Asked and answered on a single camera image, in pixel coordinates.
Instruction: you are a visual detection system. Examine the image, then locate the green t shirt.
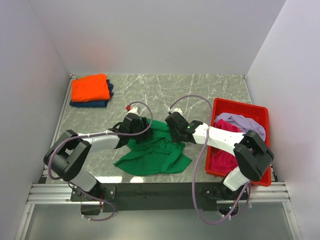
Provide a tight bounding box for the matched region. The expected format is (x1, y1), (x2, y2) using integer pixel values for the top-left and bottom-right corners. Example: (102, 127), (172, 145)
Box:
(113, 120), (192, 177)

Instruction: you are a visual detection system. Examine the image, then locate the magenta t shirt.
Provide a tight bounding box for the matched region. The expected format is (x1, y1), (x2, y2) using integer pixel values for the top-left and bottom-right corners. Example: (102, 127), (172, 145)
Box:
(208, 119), (246, 174)

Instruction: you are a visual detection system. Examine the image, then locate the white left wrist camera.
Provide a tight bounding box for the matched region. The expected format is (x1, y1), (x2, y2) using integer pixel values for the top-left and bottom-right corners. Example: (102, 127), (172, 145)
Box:
(125, 105), (141, 116)

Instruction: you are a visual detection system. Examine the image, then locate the lavender t shirt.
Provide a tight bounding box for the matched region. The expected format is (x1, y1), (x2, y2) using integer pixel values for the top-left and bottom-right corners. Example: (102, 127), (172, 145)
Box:
(214, 112), (267, 141)

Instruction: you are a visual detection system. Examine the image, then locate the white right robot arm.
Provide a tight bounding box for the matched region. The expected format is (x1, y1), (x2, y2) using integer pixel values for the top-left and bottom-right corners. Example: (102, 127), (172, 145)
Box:
(165, 111), (274, 200)

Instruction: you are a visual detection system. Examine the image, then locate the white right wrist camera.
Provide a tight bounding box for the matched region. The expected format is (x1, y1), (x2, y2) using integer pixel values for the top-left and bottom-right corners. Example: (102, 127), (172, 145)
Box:
(167, 107), (183, 115)

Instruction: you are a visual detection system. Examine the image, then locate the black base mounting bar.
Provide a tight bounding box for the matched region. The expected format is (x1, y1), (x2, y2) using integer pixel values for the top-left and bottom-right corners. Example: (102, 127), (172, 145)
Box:
(69, 182), (241, 213)

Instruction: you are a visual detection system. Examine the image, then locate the folded orange t shirt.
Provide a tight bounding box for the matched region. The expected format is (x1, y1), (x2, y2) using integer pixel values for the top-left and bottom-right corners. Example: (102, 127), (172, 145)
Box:
(71, 73), (111, 103)

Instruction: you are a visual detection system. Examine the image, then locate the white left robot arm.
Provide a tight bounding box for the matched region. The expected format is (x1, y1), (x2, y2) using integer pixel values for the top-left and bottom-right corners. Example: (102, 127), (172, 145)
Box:
(43, 113), (152, 201)

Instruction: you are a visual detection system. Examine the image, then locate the aluminium frame rail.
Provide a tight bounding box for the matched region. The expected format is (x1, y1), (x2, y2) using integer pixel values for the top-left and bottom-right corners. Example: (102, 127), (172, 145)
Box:
(14, 73), (76, 240)

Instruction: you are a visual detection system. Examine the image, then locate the folded navy blue t shirt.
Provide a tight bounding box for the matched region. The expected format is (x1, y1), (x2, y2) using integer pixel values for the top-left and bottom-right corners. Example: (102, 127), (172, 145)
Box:
(69, 79), (114, 108)

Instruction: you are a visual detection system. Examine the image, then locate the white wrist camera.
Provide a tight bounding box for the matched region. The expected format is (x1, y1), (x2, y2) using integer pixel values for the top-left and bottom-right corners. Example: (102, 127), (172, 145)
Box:
(125, 105), (141, 116)
(167, 107), (183, 115)

